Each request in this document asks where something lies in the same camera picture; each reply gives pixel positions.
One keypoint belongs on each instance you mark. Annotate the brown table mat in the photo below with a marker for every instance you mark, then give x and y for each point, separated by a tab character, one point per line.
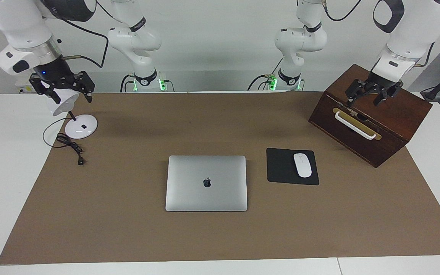
128	229

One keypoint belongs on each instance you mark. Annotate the silver apple laptop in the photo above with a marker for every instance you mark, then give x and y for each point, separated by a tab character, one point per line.
220	191

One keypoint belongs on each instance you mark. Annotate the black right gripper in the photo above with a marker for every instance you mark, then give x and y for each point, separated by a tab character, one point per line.
55	72

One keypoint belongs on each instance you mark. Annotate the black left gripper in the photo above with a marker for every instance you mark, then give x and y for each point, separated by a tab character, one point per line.
380	83

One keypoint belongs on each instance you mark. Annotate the black mouse pad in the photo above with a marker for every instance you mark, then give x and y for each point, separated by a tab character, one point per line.
279	168

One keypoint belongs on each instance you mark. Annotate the white desk lamp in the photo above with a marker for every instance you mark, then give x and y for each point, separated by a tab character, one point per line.
80	128

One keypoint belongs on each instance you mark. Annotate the white computer mouse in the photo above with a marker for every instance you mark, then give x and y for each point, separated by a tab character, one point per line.
302	165

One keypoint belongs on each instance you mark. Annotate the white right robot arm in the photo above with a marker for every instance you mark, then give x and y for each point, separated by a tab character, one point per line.
21	23

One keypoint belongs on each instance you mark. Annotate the white power strip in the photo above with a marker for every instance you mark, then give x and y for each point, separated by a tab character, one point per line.
23	87

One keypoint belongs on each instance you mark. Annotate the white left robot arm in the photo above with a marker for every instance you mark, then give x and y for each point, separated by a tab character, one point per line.
414	26

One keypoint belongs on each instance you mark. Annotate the dark brown wooden box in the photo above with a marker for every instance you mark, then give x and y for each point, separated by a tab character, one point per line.
395	118

